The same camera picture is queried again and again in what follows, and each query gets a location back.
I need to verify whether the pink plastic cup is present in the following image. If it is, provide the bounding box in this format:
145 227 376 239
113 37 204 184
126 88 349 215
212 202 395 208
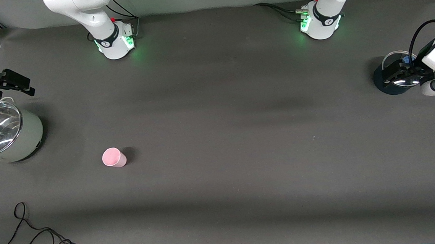
101 146 128 169

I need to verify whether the glass lid with blue knob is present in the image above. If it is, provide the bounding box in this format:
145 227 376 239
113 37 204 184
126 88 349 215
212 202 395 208
381 49 422 89

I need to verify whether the dark blue saucepan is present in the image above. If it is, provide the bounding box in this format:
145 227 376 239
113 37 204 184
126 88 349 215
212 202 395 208
372 49 426 97

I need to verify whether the sage green cooking pot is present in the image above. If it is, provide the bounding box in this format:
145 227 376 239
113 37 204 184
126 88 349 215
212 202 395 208
0 95 47 165

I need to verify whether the dark grey table mat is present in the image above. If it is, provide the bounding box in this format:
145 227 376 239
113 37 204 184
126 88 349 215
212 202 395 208
0 0 435 244

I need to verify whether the thin black loose cable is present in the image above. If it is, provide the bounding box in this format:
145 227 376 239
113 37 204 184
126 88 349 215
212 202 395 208
0 197 100 244

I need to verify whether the black right arm base cable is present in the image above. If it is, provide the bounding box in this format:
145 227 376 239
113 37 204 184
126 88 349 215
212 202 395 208
108 0 141 40

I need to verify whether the black arm base cable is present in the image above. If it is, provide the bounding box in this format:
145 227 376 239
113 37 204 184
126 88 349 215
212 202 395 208
254 0 322 26
108 0 141 40

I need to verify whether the black left arm base cable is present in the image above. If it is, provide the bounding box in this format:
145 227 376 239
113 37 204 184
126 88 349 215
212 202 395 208
254 0 322 26

